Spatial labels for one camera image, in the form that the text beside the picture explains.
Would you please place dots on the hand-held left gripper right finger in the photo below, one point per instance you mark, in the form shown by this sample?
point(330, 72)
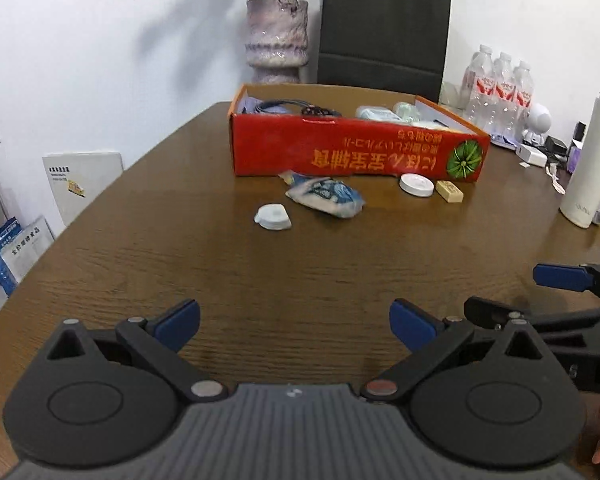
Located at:
point(412, 325)

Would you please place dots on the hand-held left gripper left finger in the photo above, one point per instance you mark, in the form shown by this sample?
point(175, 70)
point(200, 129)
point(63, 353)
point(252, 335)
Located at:
point(177, 325)

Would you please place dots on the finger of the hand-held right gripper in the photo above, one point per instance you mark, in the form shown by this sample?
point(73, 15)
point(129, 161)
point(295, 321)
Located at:
point(562, 277)
point(500, 310)

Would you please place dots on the red cardboard box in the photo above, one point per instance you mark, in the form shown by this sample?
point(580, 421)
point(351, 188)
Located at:
point(330, 150)

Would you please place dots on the iridescent bundle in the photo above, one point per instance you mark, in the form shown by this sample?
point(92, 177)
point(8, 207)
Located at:
point(407, 110)

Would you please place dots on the purple knitted cloth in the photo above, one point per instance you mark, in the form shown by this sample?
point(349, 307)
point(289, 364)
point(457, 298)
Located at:
point(250, 105)

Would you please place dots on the brown wooden desktop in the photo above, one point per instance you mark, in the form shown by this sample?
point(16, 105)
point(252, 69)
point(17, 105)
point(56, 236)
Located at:
point(230, 270)

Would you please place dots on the white paper strip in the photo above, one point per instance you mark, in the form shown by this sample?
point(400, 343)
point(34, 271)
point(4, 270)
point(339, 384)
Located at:
point(555, 177)

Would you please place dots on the purple tissue pack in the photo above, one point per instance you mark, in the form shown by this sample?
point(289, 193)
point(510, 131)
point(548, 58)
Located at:
point(577, 160)

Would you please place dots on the white thermos bottle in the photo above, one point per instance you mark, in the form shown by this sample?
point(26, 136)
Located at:
point(590, 160)

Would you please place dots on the white charger box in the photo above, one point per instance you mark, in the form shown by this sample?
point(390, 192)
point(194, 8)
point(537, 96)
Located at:
point(531, 154)

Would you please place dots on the beige rectangular bar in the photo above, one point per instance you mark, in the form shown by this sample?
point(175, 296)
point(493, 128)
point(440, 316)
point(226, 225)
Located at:
point(449, 191)

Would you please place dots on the black power adapter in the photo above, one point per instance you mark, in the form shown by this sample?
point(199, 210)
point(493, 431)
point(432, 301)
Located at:
point(556, 144)
point(579, 131)

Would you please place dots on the white round jar lid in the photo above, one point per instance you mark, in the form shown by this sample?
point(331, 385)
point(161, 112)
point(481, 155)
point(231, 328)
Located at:
point(416, 183)

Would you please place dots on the white round gadget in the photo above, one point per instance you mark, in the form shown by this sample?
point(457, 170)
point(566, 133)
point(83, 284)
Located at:
point(272, 216)

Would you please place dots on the blue white flat packet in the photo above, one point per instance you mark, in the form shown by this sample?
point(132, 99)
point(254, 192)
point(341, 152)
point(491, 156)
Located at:
point(502, 140)

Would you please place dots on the white robot toy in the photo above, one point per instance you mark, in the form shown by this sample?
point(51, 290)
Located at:
point(537, 125)

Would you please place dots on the blue white plastic packet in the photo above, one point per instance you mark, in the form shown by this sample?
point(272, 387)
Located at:
point(325, 197)

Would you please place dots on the white blue cardboard carton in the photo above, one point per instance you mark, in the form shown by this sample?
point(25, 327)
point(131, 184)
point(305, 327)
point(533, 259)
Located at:
point(25, 255)

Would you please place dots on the red label water bottle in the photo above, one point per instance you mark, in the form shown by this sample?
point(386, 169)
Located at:
point(521, 95)
point(500, 97)
point(477, 90)

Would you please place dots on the white flat item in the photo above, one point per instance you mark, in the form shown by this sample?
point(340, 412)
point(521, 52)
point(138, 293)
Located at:
point(430, 124)

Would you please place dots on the light blue tissue pack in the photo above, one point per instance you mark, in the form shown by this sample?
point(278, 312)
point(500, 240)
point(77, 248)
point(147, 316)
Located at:
point(377, 113)

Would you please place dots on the black paper bag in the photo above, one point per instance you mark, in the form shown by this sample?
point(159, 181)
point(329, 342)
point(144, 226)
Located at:
point(385, 30)

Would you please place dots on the purple ceramic vase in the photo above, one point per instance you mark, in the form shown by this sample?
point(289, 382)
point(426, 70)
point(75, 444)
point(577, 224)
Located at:
point(276, 40)

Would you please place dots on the white box by wall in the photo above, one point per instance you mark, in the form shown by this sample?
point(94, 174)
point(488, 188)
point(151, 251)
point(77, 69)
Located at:
point(82, 185)

